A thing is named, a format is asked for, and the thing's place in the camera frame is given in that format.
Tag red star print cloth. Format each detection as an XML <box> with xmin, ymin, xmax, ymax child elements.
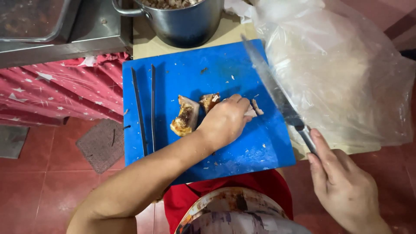
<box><xmin>0</xmin><ymin>52</ymin><xmax>130</xmax><ymax>127</ymax></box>

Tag grey floor mat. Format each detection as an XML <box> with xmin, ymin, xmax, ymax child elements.
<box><xmin>0</xmin><ymin>125</ymin><xmax>30</xmax><ymax>160</ymax></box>

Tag brown floor mat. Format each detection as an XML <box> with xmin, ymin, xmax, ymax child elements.
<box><xmin>75</xmin><ymin>118</ymin><xmax>125</xmax><ymax>175</ymax></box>

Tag pale white meat piece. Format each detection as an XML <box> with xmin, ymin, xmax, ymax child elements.
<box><xmin>244</xmin><ymin>99</ymin><xmax>265</xmax><ymax>118</ymax></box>

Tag chopped meat in pot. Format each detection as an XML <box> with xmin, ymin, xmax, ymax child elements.
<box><xmin>139</xmin><ymin>0</ymin><xmax>203</xmax><ymax>10</ymax></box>

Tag long metal tongs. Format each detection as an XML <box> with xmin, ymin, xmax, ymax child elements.
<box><xmin>131</xmin><ymin>64</ymin><xmax>157</xmax><ymax>157</ymax></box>

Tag person's stained printed apron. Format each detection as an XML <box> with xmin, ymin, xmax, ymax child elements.
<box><xmin>174</xmin><ymin>187</ymin><xmax>312</xmax><ymax>234</ymax></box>

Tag blue plastic cutting board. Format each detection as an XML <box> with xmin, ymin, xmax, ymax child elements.
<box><xmin>122</xmin><ymin>39</ymin><xmax>296</xmax><ymax>186</ymax></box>

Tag stainless steel cooking pot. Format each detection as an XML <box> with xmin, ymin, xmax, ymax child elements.
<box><xmin>111</xmin><ymin>0</ymin><xmax>225</xmax><ymax>49</ymax></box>

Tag person's left hand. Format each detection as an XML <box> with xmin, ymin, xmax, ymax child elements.
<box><xmin>198</xmin><ymin>94</ymin><xmax>253</xmax><ymax>152</ymax></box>

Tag large roasted pork chunk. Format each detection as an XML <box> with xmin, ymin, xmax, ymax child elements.
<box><xmin>170</xmin><ymin>94</ymin><xmax>201</xmax><ymax>137</ymax></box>

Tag large steel kitchen knife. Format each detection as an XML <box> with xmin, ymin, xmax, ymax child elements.
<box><xmin>241</xmin><ymin>34</ymin><xmax>318</xmax><ymax>155</ymax></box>

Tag crumpled white plastic bag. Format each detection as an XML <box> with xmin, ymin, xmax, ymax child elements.
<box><xmin>224</xmin><ymin>0</ymin><xmax>260</xmax><ymax>24</ymax></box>

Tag small roasted pork chunk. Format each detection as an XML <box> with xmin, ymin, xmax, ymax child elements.
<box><xmin>198</xmin><ymin>92</ymin><xmax>221</xmax><ymax>114</ymax></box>

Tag person's right hand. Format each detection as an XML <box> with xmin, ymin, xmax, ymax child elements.
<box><xmin>307</xmin><ymin>128</ymin><xmax>387</xmax><ymax>229</ymax></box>

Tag person's red shirt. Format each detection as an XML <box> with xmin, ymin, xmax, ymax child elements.
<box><xmin>163</xmin><ymin>169</ymin><xmax>294</xmax><ymax>234</ymax></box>

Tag stainless steel tray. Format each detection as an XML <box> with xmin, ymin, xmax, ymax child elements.
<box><xmin>0</xmin><ymin>0</ymin><xmax>82</xmax><ymax>43</ymax></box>

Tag stainless steel counter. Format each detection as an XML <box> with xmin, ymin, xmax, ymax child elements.
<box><xmin>0</xmin><ymin>0</ymin><xmax>134</xmax><ymax>69</ymax></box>

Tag large clear plastic bag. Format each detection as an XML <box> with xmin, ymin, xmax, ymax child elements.
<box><xmin>249</xmin><ymin>0</ymin><xmax>416</xmax><ymax>151</ymax></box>

